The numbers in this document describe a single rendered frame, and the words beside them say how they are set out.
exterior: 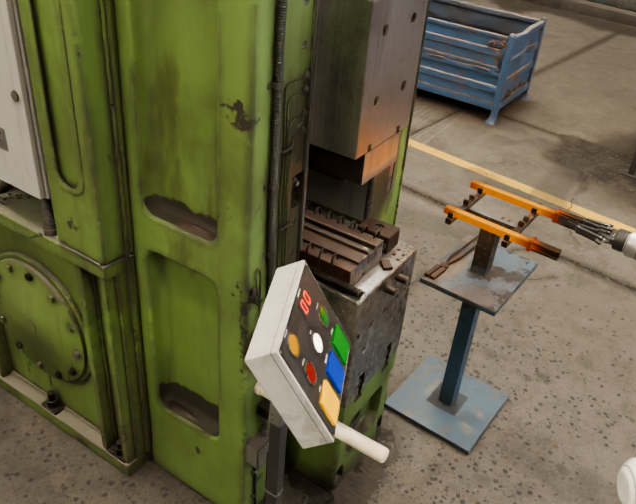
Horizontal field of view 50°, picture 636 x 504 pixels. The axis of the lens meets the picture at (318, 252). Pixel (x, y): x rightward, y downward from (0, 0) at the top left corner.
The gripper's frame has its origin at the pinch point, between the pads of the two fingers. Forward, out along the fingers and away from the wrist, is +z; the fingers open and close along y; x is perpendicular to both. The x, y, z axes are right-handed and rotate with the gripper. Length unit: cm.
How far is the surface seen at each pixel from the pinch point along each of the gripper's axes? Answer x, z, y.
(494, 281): -26.0, 15.0, -15.3
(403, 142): 18, 56, -24
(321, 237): 2, 55, -72
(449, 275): -26.0, 29.3, -23.6
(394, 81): 56, 39, -68
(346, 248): 2, 45, -72
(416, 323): -97, 59, 25
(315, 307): 15, 25, -115
